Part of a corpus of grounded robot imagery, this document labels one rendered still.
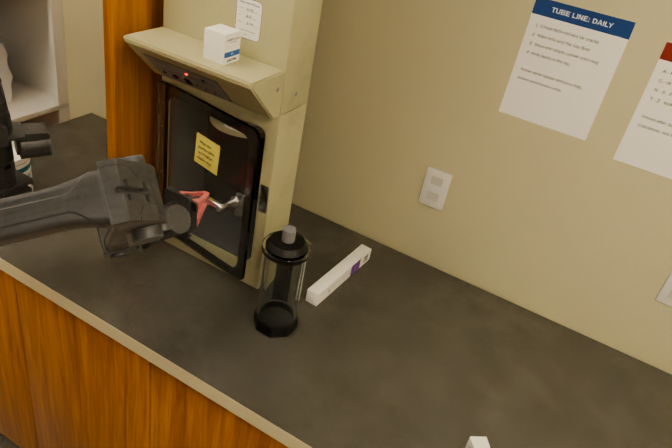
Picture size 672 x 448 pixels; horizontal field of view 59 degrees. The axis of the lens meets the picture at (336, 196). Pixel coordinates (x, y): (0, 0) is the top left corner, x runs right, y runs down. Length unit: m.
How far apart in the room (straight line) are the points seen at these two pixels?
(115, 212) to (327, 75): 1.05
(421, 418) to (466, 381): 0.16
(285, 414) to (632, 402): 0.80
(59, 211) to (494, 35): 1.06
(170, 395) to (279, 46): 0.81
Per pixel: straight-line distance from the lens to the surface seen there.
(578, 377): 1.56
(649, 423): 1.56
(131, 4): 1.38
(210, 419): 1.41
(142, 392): 1.53
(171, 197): 1.26
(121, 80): 1.41
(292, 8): 1.17
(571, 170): 1.52
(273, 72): 1.18
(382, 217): 1.73
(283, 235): 1.24
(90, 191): 0.72
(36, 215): 0.72
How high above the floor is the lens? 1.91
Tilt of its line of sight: 31 degrees down
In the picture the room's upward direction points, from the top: 11 degrees clockwise
